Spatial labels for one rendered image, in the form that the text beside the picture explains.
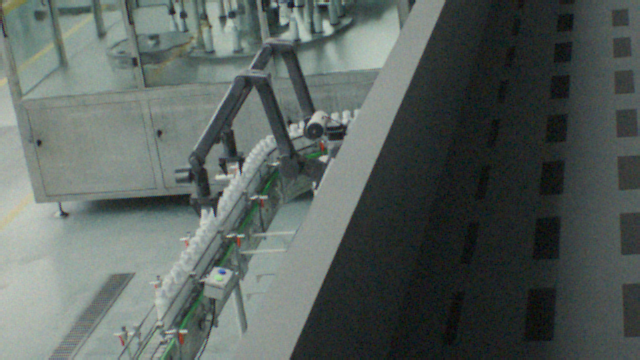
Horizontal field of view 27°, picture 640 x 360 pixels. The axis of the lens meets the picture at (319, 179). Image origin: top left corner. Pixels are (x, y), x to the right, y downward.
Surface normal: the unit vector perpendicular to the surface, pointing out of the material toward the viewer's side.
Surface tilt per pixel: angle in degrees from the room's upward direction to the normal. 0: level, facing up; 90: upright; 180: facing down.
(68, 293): 0
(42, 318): 0
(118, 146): 90
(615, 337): 0
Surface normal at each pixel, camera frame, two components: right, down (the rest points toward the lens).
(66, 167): -0.19, 0.36
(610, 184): -0.15, -0.93
